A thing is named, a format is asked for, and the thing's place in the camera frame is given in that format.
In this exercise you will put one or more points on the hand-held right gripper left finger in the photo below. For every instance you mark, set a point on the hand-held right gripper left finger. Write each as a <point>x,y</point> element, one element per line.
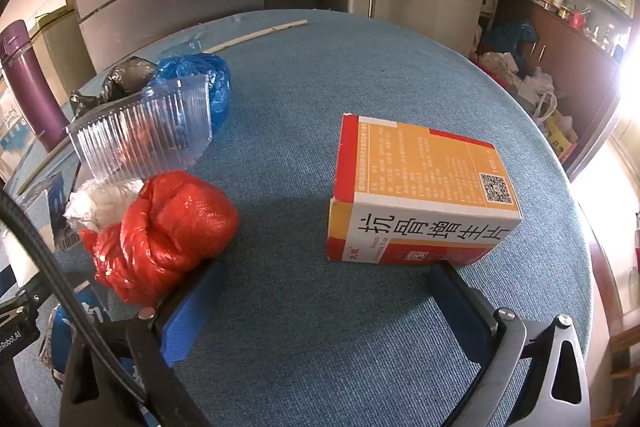
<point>192,312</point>

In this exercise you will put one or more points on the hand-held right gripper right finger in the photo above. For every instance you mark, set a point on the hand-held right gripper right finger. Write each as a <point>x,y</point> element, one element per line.
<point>460,312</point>

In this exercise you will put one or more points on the red plastic bag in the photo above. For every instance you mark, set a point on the red plastic bag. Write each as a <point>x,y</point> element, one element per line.
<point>170,227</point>

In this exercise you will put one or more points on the orange medicine box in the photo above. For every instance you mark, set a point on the orange medicine box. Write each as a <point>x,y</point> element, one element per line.
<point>425,177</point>

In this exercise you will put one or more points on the white plastic bag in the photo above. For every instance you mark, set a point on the white plastic bag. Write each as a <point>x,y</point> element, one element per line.
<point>100,202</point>

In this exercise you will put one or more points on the blue printed packet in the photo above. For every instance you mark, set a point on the blue printed packet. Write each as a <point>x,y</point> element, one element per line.
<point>97,312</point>

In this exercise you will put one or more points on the blue tablecloth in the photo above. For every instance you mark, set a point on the blue tablecloth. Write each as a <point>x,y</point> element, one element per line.
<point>300,332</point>

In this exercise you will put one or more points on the printed paper card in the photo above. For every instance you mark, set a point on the printed paper card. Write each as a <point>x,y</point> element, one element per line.
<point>45,212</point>

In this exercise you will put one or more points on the wooden chair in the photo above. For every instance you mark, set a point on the wooden chair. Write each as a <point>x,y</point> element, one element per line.
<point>625,367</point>

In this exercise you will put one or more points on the clear ribbed plastic container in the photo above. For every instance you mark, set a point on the clear ribbed plastic container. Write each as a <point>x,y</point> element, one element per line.
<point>140,132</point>

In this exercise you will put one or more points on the printed picture board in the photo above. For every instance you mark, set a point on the printed picture board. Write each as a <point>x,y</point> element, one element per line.
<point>12,132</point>

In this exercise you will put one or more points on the purple thermos bottle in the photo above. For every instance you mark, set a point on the purple thermos bottle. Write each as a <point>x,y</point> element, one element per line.
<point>30,97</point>

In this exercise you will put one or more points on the pile of white bags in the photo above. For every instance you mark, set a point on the pile of white bags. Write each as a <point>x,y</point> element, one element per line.
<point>530,92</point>

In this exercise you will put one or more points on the black plastic bag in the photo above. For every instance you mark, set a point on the black plastic bag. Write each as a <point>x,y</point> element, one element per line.
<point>125,74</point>

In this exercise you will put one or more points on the brown wooden sideboard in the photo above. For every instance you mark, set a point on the brown wooden sideboard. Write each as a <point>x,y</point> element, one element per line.
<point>575,72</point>

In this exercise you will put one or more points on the dark blue plastic bag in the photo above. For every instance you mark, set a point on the dark blue plastic bag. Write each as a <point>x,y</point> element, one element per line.
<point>510,37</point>

